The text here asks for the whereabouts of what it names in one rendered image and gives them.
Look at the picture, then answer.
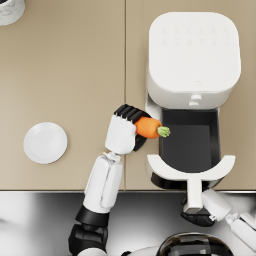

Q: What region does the orange carrot with green top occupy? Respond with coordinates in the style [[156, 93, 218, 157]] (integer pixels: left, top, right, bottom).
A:
[[134, 116, 171, 140]]

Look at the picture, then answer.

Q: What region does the air fryer drawer with handle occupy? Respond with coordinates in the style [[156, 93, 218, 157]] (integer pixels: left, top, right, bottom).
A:
[[145, 94, 237, 215]]

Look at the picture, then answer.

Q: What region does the pale air fryer body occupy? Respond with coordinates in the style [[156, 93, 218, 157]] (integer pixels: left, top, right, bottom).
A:
[[146, 11, 242, 110]]

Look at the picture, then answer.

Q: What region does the dark round robot body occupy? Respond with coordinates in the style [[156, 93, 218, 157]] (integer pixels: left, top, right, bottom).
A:
[[155, 232, 235, 256]]

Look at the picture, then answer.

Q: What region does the white round plate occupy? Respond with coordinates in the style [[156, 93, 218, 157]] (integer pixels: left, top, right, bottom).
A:
[[23, 121, 69, 165]]

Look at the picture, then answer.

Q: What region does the white patterned pot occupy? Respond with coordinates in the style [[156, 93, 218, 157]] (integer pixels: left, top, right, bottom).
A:
[[0, 0, 26, 27]]

